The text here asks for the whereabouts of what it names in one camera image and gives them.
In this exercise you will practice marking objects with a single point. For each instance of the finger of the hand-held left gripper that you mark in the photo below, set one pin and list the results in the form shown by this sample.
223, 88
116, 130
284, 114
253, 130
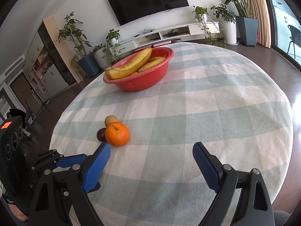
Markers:
38, 170
70, 160

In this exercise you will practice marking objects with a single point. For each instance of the black wall television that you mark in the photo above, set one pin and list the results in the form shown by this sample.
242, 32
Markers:
148, 0

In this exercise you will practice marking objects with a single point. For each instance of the black balcony chair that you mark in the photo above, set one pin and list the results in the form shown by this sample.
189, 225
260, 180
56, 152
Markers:
295, 37

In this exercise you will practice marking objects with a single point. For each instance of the grey cloth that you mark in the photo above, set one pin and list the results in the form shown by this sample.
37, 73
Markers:
282, 219

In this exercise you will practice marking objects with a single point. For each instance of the bumpy mandarin orange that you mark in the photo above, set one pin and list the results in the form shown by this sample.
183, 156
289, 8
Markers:
116, 134

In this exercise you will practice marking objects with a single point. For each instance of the plant in blue pot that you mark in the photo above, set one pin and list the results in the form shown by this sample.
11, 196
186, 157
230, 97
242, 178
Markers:
88, 64

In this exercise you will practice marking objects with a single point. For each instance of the wooden display cabinet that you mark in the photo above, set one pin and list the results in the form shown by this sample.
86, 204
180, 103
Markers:
51, 58

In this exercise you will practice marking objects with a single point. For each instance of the brown kiwi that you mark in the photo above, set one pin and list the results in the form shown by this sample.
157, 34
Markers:
110, 120

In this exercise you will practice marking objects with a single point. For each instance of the dark purple round fruit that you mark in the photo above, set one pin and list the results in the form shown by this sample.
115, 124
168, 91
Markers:
101, 134

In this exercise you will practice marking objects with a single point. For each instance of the pothos in small white pot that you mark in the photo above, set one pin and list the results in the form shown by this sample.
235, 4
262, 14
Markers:
112, 38

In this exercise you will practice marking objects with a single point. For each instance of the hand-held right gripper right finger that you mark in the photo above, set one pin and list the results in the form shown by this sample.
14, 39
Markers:
207, 167

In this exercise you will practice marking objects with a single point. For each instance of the slim yellow banana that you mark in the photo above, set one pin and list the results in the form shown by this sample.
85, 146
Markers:
152, 64

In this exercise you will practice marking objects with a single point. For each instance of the red plastic basin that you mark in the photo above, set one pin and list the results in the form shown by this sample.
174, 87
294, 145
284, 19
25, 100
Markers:
141, 82

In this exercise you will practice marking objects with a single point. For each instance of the large spotted yellow banana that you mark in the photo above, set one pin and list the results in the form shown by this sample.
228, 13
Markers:
129, 67

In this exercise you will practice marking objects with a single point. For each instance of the person's left hand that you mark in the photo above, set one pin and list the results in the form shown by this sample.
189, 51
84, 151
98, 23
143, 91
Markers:
18, 213

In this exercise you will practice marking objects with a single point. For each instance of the white television cabinet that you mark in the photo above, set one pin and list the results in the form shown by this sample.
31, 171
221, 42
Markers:
199, 29

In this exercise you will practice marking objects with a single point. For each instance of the plant in tall white pot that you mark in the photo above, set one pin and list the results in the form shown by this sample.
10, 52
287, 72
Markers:
230, 31

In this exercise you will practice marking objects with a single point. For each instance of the brown door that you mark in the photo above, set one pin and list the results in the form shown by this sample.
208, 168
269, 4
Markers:
23, 89

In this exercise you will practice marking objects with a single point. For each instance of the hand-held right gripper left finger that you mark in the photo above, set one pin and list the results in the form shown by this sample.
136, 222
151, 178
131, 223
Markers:
96, 164

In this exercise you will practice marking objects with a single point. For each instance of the beige round bin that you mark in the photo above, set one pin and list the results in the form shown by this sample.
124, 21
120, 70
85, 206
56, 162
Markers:
177, 40

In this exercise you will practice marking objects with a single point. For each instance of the trailing plant on cabinet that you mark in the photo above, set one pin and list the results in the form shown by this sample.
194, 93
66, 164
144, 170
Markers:
201, 13

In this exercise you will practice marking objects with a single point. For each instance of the red storage box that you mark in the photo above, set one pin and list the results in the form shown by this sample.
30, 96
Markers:
162, 44

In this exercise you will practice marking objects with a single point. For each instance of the small smooth orange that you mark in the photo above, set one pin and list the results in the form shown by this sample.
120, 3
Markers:
134, 74

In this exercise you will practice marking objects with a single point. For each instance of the black set-top box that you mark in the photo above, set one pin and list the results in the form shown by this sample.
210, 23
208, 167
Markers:
175, 33

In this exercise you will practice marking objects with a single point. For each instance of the checked green white tablecloth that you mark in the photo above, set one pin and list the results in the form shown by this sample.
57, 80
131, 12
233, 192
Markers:
199, 110

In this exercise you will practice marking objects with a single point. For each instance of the large plant in grey pot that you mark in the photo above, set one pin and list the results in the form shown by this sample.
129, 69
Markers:
248, 31

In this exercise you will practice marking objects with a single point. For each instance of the beige curtain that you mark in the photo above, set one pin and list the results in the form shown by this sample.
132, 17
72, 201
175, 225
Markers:
261, 16

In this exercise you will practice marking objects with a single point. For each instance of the white air vent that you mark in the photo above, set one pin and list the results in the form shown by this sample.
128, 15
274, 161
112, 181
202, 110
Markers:
14, 66

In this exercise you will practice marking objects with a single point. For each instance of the plant in ribbed white pot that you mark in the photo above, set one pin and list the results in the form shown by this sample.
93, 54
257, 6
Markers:
100, 58

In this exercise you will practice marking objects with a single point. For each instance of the black sliding door frame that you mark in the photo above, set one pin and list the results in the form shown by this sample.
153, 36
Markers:
270, 16

